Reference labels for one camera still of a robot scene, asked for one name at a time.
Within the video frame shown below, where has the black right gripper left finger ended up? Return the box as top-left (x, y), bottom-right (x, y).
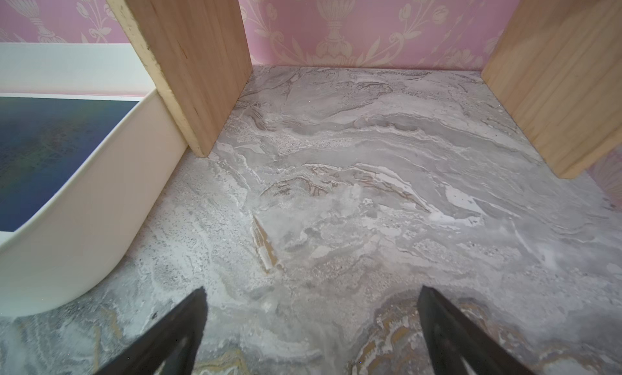
top-left (97, 287), bottom-right (208, 374)

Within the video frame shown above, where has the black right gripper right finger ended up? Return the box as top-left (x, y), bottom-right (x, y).
top-left (417, 286), bottom-right (532, 374)

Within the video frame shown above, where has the pink writing tablet rainbow screen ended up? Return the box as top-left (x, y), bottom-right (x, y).
top-left (1, 97), bottom-right (136, 232)

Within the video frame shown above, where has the white plastic storage box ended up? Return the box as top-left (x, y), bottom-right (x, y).
top-left (1, 43), bottom-right (186, 318)

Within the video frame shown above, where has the wooden shelf unit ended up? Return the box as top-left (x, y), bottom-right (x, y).
top-left (106, 0), bottom-right (621, 179)

